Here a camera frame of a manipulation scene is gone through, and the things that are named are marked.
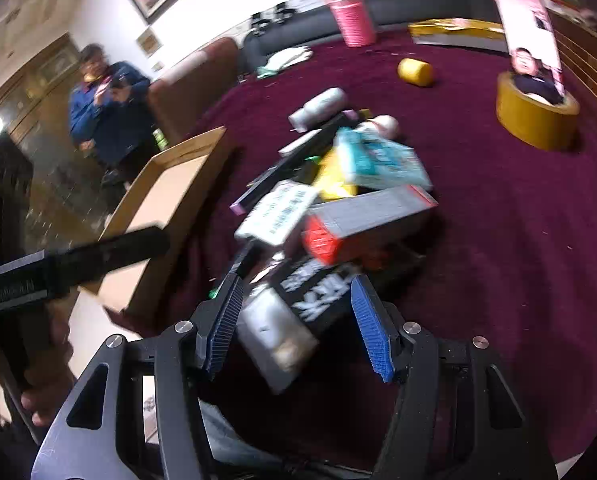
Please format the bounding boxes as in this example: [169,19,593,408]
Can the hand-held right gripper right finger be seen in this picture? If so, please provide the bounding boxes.
[349,275,559,480]

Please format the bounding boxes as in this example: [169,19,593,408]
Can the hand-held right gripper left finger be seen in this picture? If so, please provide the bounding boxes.
[31,274,246,480]

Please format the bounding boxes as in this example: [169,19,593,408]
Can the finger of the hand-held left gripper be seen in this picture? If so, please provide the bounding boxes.
[43,226,172,302]

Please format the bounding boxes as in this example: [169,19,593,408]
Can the white grey packet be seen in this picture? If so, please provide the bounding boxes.
[238,285,319,393]

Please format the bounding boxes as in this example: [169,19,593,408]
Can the black marker with green cap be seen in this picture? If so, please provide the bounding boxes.
[208,242,256,301]

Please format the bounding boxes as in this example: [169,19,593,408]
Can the black foil packet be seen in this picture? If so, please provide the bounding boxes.
[271,255,366,336]

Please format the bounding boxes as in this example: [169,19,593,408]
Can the shallow cardboard box tray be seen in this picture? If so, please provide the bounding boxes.
[78,126,229,318]

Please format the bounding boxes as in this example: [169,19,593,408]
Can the grey box with red end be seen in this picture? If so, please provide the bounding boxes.
[302,184,439,267]

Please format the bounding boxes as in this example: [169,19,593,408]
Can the white box with printed label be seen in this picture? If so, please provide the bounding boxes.
[234,180,321,247]

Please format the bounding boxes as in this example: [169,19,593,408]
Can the yellow foil packet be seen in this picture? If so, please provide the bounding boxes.
[311,150,359,201]

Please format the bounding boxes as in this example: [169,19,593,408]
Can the white plastic medicine bottle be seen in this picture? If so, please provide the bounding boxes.
[288,87,349,133]

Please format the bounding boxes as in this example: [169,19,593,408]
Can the person's left hand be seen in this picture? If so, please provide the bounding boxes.
[9,304,76,426]

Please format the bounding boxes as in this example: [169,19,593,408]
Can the person's blue jeans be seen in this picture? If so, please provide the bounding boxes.
[198,400,264,468]

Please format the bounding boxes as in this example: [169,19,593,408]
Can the maroon tablecloth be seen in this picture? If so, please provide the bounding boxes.
[128,30,597,466]

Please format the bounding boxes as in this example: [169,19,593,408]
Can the teal and white packet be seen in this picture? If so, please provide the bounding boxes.
[335,127,434,191]

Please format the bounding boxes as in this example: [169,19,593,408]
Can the brown chair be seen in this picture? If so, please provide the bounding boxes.
[148,36,239,148]

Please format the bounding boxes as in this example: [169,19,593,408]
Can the wooden cabinet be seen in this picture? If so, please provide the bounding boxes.
[0,32,84,161]

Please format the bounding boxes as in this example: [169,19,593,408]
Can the long black flat box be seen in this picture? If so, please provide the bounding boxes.
[278,112,359,158]

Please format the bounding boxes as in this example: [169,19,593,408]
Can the small pinkish white bottle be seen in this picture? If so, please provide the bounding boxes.
[368,115,406,143]

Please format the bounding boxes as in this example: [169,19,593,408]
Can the white work gloves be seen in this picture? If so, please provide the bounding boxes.
[256,46,314,78]

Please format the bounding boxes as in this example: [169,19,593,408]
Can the yellow tape roll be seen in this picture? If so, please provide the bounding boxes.
[495,71,581,152]

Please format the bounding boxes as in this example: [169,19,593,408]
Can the small yellow cylinder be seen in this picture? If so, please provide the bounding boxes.
[397,57,436,88]

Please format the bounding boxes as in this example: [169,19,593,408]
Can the flat yellow box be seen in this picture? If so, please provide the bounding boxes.
[409,17,509,53]

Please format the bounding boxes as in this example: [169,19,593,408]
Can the pink thermos bottle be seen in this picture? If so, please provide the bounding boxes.
[327,0,377,48]

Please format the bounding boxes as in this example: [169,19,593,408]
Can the black leather sofa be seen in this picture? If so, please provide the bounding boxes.
[238,0,504,81]

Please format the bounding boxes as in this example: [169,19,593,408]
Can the small framed wall picture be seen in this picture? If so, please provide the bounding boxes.
[136,27,160,58]

